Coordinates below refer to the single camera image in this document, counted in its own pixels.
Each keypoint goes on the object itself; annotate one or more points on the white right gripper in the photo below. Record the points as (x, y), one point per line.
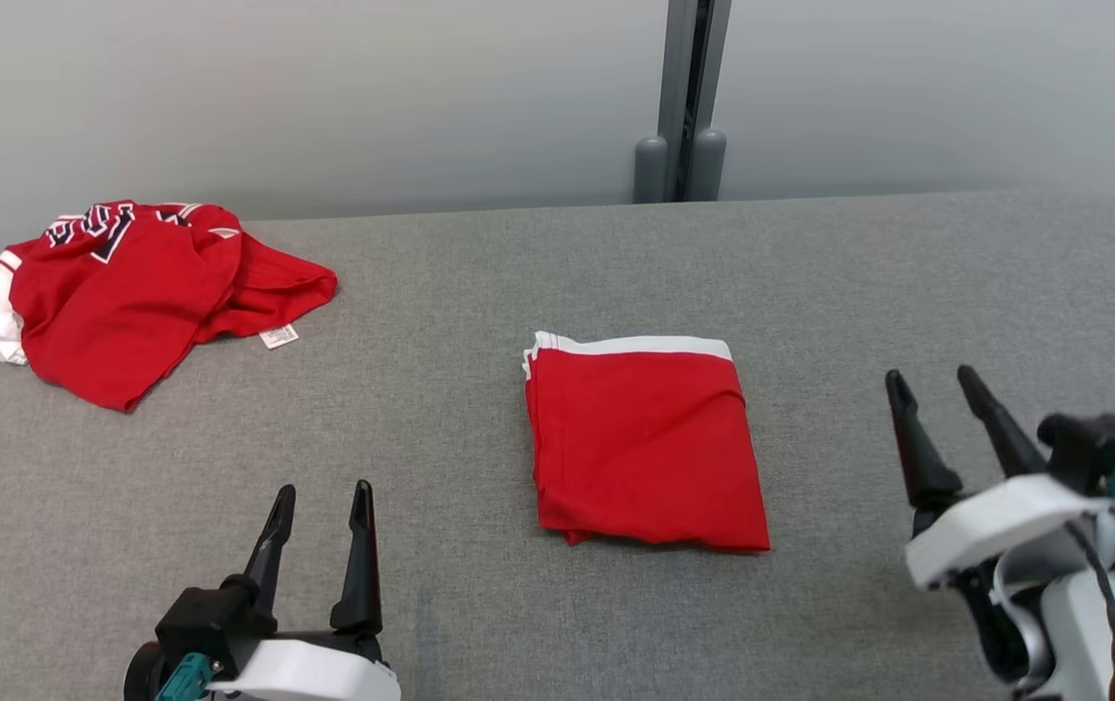
(995, 521)

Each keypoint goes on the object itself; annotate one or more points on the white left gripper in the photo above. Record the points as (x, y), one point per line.
(314, 672)

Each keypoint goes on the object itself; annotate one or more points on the red shorts with white stripe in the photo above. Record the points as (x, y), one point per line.
(645, 448)

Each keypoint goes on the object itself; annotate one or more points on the red basketball jersey white sleeves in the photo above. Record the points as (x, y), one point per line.
(129, 312)

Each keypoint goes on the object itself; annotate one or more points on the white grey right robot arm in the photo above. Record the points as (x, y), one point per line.
(1083, 633)

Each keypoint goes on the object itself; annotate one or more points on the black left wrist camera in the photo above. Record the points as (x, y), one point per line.
(206, 618)

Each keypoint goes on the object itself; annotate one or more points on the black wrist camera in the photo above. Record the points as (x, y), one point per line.
(1097, 448)
(206, 618)

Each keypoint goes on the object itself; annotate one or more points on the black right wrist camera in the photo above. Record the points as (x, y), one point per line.
(1097, 448)

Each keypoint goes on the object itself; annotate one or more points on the grey cylindrical post foot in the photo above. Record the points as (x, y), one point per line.
(709, 170)
(650, 175)

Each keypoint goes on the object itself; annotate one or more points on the grey vertical partition post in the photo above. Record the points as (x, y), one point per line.
(695, 78)

